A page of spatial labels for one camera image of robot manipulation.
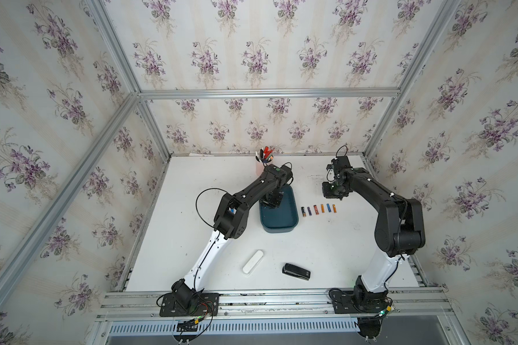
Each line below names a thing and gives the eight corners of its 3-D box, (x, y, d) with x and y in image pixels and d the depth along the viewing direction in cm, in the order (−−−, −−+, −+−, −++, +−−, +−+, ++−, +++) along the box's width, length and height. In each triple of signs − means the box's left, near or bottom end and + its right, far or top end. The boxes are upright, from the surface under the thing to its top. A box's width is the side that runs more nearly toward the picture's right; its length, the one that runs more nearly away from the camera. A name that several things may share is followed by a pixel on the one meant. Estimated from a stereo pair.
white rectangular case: (242, 271, 82) (241, 268, 79) (259, 251, 87) (259, 248, 84) (247, 276, 81) (246, 273, 78) (263, 255, 86) (264, 252, 83)
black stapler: (281, 272, 82) (282, 269, 79) (283, 265, 84) (284, 261, 81) (308, 281, 80) (310, 278, 77) (309, 274, 82) (311, 270, 79)
